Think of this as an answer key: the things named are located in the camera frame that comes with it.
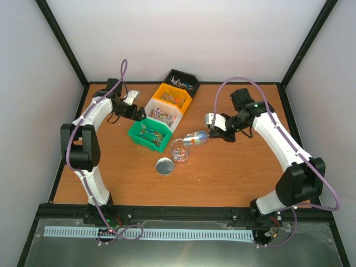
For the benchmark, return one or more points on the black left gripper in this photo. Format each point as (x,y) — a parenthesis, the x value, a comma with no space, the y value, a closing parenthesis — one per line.
(131,115)

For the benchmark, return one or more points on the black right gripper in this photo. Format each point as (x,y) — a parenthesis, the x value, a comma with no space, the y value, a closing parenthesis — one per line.
(230,138)

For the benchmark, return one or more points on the silver metal scoop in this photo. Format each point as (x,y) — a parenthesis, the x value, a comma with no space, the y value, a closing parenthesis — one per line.
(195,138)

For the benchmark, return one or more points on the green candy bin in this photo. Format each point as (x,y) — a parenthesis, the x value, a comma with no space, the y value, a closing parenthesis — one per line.
(151,134)

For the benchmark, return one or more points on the white candy bin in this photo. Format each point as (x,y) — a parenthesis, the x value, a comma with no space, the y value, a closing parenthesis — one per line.
(163,113)

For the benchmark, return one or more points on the yellow candy bin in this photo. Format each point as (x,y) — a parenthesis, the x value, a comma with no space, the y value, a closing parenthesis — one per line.
(173,96)

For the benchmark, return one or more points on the black candy bin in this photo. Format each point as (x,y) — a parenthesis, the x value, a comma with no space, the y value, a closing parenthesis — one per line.
(183,80)

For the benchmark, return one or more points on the round metal jar lid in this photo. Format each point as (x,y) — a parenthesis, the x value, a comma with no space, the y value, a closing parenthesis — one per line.
(164,166)

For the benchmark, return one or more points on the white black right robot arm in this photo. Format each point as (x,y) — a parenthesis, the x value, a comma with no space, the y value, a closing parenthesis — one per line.
(301,178)

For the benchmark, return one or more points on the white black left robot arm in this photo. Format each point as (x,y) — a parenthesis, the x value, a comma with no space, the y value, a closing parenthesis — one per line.
(80,148)

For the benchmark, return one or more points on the clear plastic jar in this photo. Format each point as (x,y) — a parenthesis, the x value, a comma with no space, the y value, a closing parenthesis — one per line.
(179,152)

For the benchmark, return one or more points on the grey metal front plate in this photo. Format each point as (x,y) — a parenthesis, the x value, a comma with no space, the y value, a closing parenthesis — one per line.
(295,245)

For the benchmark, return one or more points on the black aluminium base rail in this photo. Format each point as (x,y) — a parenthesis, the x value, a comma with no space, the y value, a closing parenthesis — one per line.
(232,216)

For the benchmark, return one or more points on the black enclosure frame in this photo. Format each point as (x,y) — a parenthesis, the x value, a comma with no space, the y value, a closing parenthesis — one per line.
(281,86)

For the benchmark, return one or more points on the light blue slotted cable duct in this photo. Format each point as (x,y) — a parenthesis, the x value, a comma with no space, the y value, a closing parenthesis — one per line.
(150,234)

